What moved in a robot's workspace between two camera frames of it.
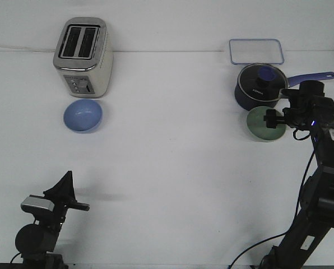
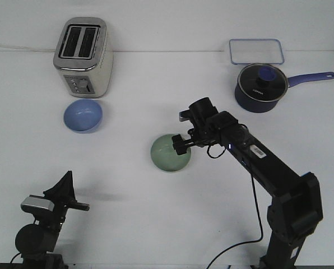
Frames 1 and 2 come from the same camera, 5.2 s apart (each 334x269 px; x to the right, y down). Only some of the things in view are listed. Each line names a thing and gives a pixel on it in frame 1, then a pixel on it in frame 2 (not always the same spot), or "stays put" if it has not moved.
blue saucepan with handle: [261, 85] stays put
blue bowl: [82, 115] stays put
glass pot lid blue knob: [262, 82] stays put
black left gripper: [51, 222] stays put
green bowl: [258, 126] to [164, 154]
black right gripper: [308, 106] to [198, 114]
